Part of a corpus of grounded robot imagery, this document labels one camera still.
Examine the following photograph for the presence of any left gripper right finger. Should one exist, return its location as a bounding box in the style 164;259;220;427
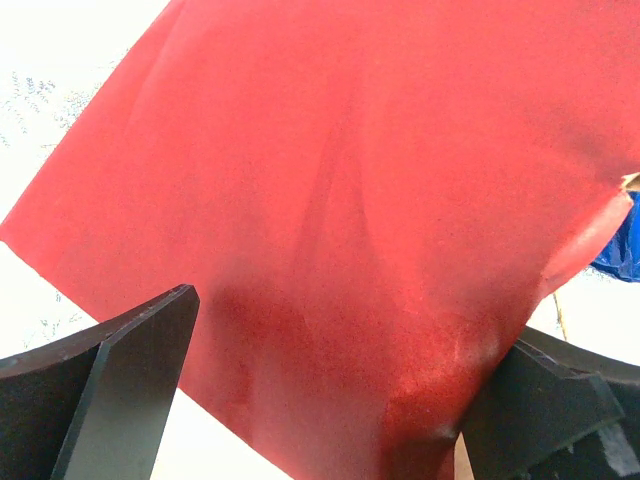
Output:
462;328;639;479

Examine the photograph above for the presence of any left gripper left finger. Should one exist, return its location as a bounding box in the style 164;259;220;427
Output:
1;285;199;480

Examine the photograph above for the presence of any blue Doritos chip bag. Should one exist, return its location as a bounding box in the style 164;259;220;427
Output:
590;192;640;283

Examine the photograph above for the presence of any red paper bag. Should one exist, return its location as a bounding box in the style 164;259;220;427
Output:
0;0;640;480

